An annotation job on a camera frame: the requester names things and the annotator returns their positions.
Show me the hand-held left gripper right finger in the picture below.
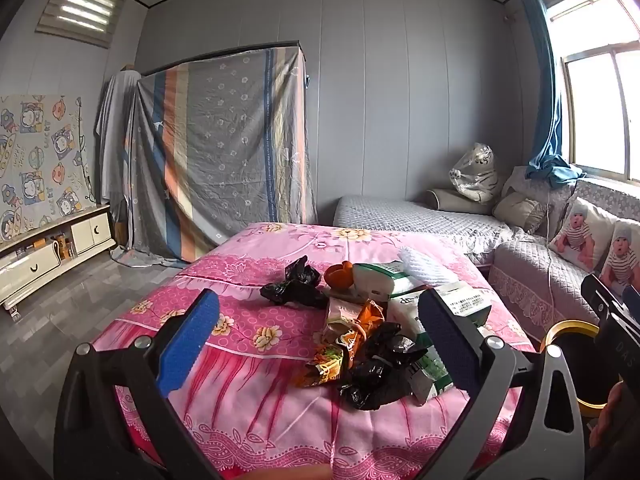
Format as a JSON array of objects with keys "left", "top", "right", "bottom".
[{"left": 417, "top": 288, "right": 586, "bottom": 480}]

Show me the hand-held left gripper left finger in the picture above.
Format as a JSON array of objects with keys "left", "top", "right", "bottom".
[{"left": 54, "top": 288, "right": 221, "bottom": 480}]

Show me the black yellow-rimmed trash can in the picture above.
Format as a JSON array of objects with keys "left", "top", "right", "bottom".
[{"left": 539, "top": 319, "right": 618, "bottom": 411}]

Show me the black plastic bag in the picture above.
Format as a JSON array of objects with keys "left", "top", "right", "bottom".
[
  {"left": 260, "top": 256, "right": 328, "bottom": 310},
  {"left": 339, "top": 322, "right": 431, "bottom": 412}
]

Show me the white foam fruit net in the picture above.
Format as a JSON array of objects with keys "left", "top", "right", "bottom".
[{"left": 397, "top": 246, "right": 458, "bottom": 285}]

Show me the orange white snack wrapper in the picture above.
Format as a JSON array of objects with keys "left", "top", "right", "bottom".
[{"left": 326, "top": 297, "right": 386, "bottom": 343}]

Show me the green orange snack wrapper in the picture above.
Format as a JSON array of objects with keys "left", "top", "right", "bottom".
[{"left": 302, "top": 332, "right": 361, "bottom": 388}]

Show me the large orange peel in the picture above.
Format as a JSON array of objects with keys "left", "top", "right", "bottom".
[{"left": 324, "top": 262, "right": 356, "bottom": 294}]

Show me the person's right hand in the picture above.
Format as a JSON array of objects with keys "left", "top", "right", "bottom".
[{"left": 589, "top": 380, "right": 640, "bottom": 453}]

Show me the baby print cushion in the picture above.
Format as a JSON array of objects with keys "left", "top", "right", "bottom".
[
  {"left": 547, "top": 196, "right": 621, "bottom": 271},
  {"left": 597, "top": 220, "right": 640, "bottom": 291}
]

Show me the white tissue packet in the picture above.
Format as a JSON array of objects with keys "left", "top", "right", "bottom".
[{"left": 387, "top": 292, "right": 456, "bottom": 406}]

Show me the pink floral blanket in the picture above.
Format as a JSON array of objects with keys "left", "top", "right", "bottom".
[{"left": 91, "top": 221, "right": 538, "bottom": 480}]

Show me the green white cardboard box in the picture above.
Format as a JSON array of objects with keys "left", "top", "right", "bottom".
[{"left": 352, "top": 261, "right": 418, "bottom": 302}]

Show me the beige cushion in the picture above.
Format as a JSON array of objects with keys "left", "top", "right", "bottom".
[{"left": 492, "top": 192, "right": 548, "bottom": 233}]

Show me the grey quilted sofa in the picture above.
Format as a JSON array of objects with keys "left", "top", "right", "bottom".
[{"left": 332, "top": 165, "right": 640, "bottom": 328}]

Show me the grey roll pillow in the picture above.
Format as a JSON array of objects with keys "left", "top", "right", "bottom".
[{"left": 425, "top": 187, "right": 493, "bottom": 213}]

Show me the clear plastic bag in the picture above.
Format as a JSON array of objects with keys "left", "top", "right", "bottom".
[{"left": 449, "top": 142, "right": 506, "bottom": 203}]

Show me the cream tv cabinet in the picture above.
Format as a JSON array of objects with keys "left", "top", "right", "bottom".
[{"left": 0, "top": 202, "right": 118, "bottom": 311}]

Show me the window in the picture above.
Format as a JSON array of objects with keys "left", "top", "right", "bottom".
[{"left": 542, "top": 0, "right": 640, "bottom": 183}]

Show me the striped floral sheet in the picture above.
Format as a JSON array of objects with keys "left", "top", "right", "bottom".
[{"left": 111, "top": 42, "right": 318, "bottom": 267}]

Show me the blue curtain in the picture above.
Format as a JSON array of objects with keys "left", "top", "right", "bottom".
[{"left": 521, "top": 0, "right": 587, "bottom": 188}]

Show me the pale grey hanging cloth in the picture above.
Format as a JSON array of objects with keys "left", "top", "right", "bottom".
[{"left": 95, "top": 67, "right": 143, "bottom": 251}]

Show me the window blind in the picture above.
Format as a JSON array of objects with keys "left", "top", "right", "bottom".
[{"left": 36, "top": 0, "right": 132, "bottom": 50}]

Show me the white cable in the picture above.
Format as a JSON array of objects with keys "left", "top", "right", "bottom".
[{"left": 544, "top": 187, "right": 557, "bottom": 303}]

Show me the cartoon wall poster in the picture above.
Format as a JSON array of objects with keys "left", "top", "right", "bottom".
[{"left": 0, "top": 94, "right": 98, "bottom": 246}]

